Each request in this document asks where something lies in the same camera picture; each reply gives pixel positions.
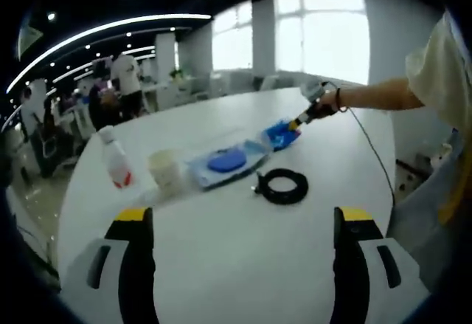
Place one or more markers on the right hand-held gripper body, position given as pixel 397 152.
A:
pixel 312 91

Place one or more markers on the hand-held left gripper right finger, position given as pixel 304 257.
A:
pixel 350 265

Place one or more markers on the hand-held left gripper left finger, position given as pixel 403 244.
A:
pixel 136 272

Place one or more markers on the blue tissue packet pink flowers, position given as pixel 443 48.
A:
pixel 278 137

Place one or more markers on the wet wipes packet blue lid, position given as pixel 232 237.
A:
pixel 225 161

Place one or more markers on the white printed paper cup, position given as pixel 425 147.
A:
pixel 166 172

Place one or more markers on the clear plastic bottle red label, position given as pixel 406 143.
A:
pixel 116 158

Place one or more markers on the person's right hand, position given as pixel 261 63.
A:
pixel 328 104

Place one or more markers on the large bright window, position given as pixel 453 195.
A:
pixel 324 32

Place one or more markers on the white round table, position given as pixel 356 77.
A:
pixel 239 246

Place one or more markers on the green potted plant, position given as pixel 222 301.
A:
pixel 177 74

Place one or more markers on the long ceiling light strip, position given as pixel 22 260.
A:
pixel 92 34

